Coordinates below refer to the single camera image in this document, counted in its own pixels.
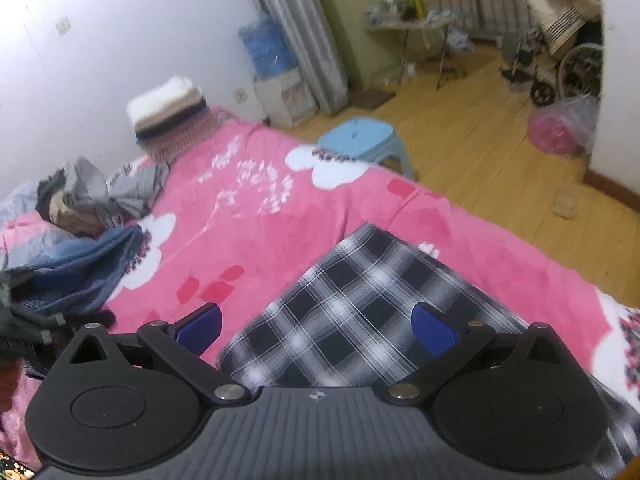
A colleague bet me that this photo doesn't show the folded clothes stack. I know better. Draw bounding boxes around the folded clothes stack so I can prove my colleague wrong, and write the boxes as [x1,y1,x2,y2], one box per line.
[126,76,216,161]

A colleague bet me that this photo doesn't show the blue jeans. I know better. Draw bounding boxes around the blue jeans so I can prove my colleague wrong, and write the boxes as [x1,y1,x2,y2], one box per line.
[0,225,146,318]

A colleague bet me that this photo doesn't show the wheelchair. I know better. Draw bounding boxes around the wheelchair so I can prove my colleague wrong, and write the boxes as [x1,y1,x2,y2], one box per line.
[500,22,606,107]

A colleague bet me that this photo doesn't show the cluttered folding table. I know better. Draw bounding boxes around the cluttered folding table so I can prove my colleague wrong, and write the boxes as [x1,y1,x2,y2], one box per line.
[365,0,458,91]

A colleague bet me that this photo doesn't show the grey striped curtain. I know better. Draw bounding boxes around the grey striped curtain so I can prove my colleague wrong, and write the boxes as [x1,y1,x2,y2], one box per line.
[235,0,349,115]

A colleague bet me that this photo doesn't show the white water dispenser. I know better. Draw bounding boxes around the white water dispenser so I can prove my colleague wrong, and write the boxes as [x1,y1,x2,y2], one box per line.
[252,67,319,128]

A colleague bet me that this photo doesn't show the grey crumpled clothes pile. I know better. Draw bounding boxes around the grey crumpled clothes pile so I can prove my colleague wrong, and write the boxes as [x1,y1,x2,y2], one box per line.
[35,156,173,236]

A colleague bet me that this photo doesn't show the brown floor mat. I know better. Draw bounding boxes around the brown floor mat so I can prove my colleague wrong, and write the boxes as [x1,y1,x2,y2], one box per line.
[352,87,397,110]

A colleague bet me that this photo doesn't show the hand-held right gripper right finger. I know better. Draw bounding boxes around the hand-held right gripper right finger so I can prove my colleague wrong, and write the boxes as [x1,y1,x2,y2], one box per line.
[387,301,561,406]

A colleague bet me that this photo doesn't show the clear plastic scrap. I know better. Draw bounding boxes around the clear plastic scrap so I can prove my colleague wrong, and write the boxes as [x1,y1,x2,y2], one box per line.
[551,191,580,220]

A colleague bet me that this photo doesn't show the light blue plastic stool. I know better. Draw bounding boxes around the light blue plastic stool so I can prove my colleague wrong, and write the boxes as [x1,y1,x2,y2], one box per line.
[316,116,416,181]

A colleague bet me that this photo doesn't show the pink plastic bag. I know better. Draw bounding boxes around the pink plastic bag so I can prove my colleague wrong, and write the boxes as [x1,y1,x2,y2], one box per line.
[527,94,601,157]

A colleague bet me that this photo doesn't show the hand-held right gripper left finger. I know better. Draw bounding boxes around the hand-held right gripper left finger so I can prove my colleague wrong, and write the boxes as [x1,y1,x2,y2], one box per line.
[67,302,253,406]

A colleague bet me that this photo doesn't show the dark grey garment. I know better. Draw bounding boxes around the dark grey garment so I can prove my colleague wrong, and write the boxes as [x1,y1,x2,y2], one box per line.
[0,285,116,376]

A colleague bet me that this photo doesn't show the pink floral blanket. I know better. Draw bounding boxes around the pink floral blanket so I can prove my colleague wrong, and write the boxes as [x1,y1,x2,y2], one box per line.
[0,105,640,471]

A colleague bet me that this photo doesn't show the black white plaid pants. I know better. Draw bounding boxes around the black white plaid pants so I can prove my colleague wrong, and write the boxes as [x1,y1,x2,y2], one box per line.
[216,222,640,478]

